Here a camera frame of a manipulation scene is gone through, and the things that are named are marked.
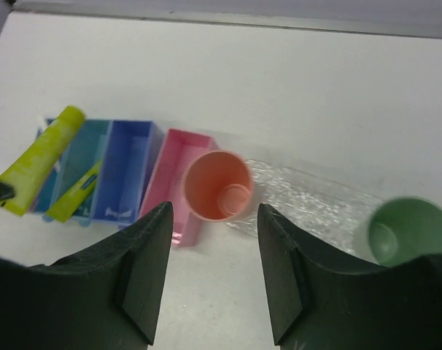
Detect yellow green toothpaste tube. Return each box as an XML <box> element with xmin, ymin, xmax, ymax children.
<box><xmin>45</xmin><ymin>160</ymin><xmax>101</xmax><ymax>222</ymax></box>
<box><xmin>0</xmin><ymin>106</ymin><xmax>85</xmax><ymax>217</ymax></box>

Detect orange plastic cup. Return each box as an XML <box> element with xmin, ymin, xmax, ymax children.
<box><xmin>182</xmin><ymin>150</ymin><xmax>255</xmax><ymax>222</ymax></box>

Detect clear textured oval tray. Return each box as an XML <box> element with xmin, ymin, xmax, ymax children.
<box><xmin>226</xmin><ymin>159</ymin><xmax>382</xmax><ymax>257</ymax></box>

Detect light blue drawer box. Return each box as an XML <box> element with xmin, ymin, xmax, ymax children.
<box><xmin>28</xmin><ymin>116</ymin><xmax>69</xmax><ymax>214</ymax></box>
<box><xmin>32</xmin><ymin>120</ymin><xmax>110</xmax><ymax>222</ymax></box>

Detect pink drawer box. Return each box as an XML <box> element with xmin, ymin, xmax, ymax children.
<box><xmin>139</xmin><ymin>128</ymin><xmax>217</xmax><ymax>247</ymax></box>

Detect aluminium frame rail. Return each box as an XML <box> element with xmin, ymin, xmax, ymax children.
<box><xmin>12</xmin><ymin>0</ymin><xmax>442</xmax><ymax>39</ymax></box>

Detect purple drawer box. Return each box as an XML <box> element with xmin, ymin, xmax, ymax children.
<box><xmin>91</xmin><ymin>120</ymin><xmax>164</xmax><ymax>226</ymax></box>

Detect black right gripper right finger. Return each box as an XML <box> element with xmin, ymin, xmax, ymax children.
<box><xmin>257</xmin><ymin>204</ymin><xmax>442</xmax><ymax>349</ymax></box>

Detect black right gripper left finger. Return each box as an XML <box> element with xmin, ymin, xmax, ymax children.
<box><xmin>0</xmin><ymin>202</ymin><xmax>174</xmax><ymax>349</ymax></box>

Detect green plastic cup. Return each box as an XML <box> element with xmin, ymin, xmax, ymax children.
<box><xmin>352</xmin><ymin>197</ymin><xmax>442</xmax><ymax>267</ymax></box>

